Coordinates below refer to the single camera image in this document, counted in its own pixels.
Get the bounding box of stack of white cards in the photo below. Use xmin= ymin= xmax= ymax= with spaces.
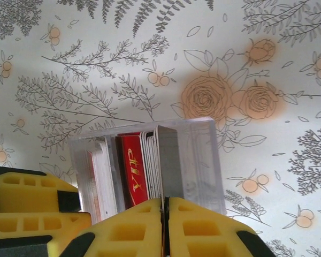
xmin=87 ymin=141 xmax=118 ymax=225

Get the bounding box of red gold-print card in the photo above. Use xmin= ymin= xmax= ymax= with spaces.
xmin=117 ymin=134 xmax=150 ymax=210

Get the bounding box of grey silver card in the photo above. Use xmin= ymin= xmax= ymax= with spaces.
xmin=156 ymin=125 xmax=188 ymax=204

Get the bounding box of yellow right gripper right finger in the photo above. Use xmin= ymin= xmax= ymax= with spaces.
xmin=169 ymin=197 xmax=276 ymax=257

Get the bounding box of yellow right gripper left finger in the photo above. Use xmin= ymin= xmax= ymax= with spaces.
xmin=60 ymin=197 xmax=163 ymax=257

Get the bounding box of red item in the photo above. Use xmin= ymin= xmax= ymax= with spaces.
xmin=68 ymin=117 xmax=227 ymax=224

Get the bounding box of white plastic card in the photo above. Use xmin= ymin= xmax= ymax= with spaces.
xmin=140 ymin=130 xmax=161 ymax=201

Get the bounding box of floral patterned table cover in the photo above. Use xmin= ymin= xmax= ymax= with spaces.
xmin=0 ymin=0 xmax=321 ymax=257

